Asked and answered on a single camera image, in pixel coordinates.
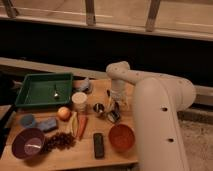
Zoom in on black remote control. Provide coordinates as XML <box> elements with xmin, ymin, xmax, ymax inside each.
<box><xmin>93</xmin><ymin>133</ymin><xmax>105</xmax><ymax>159</ymax></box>

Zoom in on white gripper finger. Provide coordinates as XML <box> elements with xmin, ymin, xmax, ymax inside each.
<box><xmin>121</xmin><ymin>99</ymin><xmax>128</xmax><ymax>109</ymax></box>
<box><xmin>106</xmin><ymin>99</ymin><xmax>113</xmax><ymax>111</ymax></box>

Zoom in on orange bowl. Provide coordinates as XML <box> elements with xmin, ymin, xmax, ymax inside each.
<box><xmin>108</xmin><ymin>124</ymin><xmax>135</xmax><ymax>152</ymax></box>

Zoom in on apple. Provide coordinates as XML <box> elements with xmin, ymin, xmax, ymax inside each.
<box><xmin>57</xmin><ymin>106</ymin><xmax>71</xmax><ymax>121</ymax></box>

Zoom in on white cup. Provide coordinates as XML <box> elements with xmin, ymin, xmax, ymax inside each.
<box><xmin>72</xmin><ymin>92</ymin><xmax>87</xmax><ymax>112</ymax></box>

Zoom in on small metal cup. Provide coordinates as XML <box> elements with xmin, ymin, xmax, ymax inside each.
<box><xmin>93</xmin><ymin>103</ymin><xmax>105</xmax><ymax>117</ymax></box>

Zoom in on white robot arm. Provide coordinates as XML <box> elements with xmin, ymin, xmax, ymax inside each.
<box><xmin>106</xmin><ymin>61</ymin><xmax>196</xmax><ymax>171</ymax></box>

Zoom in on carrot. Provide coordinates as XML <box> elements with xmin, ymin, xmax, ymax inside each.
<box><xmin>76</xmin><ymin>115</ymin><xmax>88</xmax><ymax>140</ymax></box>

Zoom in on blue sponge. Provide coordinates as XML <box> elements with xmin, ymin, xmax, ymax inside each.
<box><xmin>37</xmin><ymin>118</ymin><xmax>58</xmax><ymax>132</ymax></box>

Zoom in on green plastic tray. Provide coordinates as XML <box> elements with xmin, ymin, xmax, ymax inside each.
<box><xmin>15</xmin><ymin>73</ymin><xmax>73</xmax><ymax>108</ymax></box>

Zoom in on metal spoon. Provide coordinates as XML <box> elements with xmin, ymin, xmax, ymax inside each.
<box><xmin>54</xmin><ymin>84</ymin><xmax>59</xmax><ymax>99</ymax></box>

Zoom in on bunch of dark grapes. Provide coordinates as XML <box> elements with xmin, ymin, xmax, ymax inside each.
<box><xmin>42</xmin><ymin>132</ymin><xmax>75</xmax><ymax>153</ymax></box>

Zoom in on small blue cup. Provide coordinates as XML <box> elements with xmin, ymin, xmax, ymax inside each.
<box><xmin>20</xmin><ymin>114</ymin><xmax>37</xmax><ymax>128</ymax></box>

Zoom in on blue grey cloth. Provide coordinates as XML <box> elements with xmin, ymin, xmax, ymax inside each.
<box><xmin>74</xmin><ymin>77</ymin><xmax>93</xmax><ymax>94</ymax></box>

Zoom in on purple bowl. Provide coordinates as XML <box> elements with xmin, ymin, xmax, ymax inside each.
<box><xmin>12</xmin><ymin>128</ymin><xmax>45</xmax><ymax>159</ymax></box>

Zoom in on banana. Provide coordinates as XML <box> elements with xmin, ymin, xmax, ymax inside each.
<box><xmin>66</xmin><ymin>112</ymin><xmax>78</xmax><ymax>136</ymax></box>

